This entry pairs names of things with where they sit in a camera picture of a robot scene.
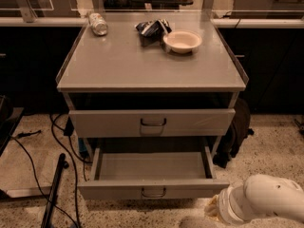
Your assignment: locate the grey drawer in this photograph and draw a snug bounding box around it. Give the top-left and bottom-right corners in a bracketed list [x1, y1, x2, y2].
[69, 109, 235, 138]
[78, 146, 229, 200]

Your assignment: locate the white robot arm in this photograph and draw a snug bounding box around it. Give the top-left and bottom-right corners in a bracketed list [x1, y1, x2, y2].
[204, 174, 304, 225]

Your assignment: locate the grey drawer cabinet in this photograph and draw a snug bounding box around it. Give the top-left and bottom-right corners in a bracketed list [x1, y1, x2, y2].
[55, 10, 250, 163]

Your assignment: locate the grey top drawer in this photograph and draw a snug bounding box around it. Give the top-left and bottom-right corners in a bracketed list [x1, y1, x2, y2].
[69, 109, 235, 138]

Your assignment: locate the black backpack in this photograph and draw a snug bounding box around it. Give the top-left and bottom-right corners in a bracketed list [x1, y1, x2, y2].
[213, 98, 254, 168]

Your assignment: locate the white bowl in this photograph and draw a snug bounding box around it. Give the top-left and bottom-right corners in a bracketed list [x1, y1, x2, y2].
[163, 29, 202, 54]

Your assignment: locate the black pole stand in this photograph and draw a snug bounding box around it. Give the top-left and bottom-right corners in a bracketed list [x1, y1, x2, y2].
[41, 153, 66, 228]

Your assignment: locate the silver soda can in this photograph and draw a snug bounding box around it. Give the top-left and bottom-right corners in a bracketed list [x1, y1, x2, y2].
[88, 13, 108, 36]

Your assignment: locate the black floor cable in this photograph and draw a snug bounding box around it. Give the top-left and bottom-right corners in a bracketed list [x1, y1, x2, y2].
[10, 112, 93, 228]

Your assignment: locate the white counter rail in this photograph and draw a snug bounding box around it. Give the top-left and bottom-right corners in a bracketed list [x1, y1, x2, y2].
[0, 17, 304, 29]

